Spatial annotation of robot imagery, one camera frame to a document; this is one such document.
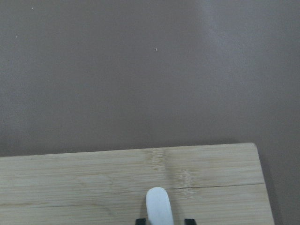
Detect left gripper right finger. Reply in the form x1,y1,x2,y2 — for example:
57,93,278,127
184,218,196,225

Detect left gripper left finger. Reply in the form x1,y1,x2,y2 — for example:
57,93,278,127
135,218,147,225

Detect white ceramic spoon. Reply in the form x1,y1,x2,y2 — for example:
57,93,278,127
146,187,174,225

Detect bamboo cutting board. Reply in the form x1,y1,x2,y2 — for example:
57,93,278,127
0,143,274,225

